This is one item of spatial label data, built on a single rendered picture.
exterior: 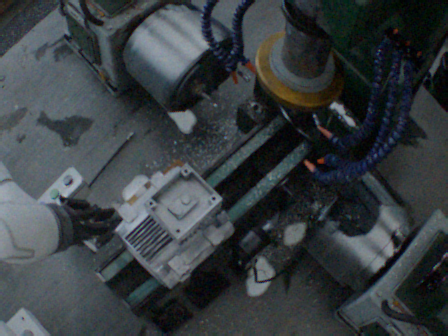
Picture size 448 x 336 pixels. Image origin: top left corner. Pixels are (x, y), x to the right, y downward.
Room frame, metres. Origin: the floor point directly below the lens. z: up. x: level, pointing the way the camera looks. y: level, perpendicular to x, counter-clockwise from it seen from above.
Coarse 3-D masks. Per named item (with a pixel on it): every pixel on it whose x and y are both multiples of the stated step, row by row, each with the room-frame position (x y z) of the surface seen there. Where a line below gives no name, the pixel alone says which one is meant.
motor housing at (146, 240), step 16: (144, 208) 0.36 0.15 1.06; (128, 224) 0.31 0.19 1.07; (144, 224) 0.31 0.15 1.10; (208, 224) 0.34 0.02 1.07; (128, 240) 0.27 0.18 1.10; (144, 240) 0.28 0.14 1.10; (160, 240) 0.28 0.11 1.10; (192, 240) 0.30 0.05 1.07; (224, 240) 0.32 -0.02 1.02; (144, 256) 0.24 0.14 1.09; (160, 256) 0.25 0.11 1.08; (192, 256) 0.27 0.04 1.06
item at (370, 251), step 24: (360, 192) 0.41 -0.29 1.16; (384, 192) 0.42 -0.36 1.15; (336, 216) 0.36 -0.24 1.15; (360, 216) 0.36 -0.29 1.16; (384, 216) 0.36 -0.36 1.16; (408, 216) 0.38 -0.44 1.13; (312, 240) 0.32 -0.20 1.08; (336, 240) 0.31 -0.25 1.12; (360, 240) 0.31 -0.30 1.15; (384, 240) 0.31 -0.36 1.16; (336, 264) 0.27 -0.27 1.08; (360, 264) 0.26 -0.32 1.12; (384, 264) 0.27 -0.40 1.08
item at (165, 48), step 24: (144, 24) 0.78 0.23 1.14; (168, 24) 0.77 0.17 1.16; (192, 24) 0.78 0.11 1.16; (216, 24) 0.80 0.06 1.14; (144, 48) 0.72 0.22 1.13; (168, 48) 0.70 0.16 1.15; (192, 48) 0.70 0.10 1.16; (144, 72) 0.67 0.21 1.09; (168, 72) 0.65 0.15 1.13; (192, 72) 0.66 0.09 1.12; (216, 72) 0.71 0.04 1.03; (168, 96) 0.61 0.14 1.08; (192, 96) 0.66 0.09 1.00
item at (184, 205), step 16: (176, 176) 0.41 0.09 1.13; (192, 176) 0.42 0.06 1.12; (160, 192) 0.38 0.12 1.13; (176, 192) 0.39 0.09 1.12; (192, 192) 0.39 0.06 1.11; (208, 192) 0.39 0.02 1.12; (160, 208) 0.35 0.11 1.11; (176, 208) 0.35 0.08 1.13; (192, 208) 0.36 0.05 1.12; (208, 208) 0.36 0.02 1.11; (160, 224) 0.31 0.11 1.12; (176, 224) 0.32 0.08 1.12; (192, 224) 0.32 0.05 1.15; (176, 240) 0.29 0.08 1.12
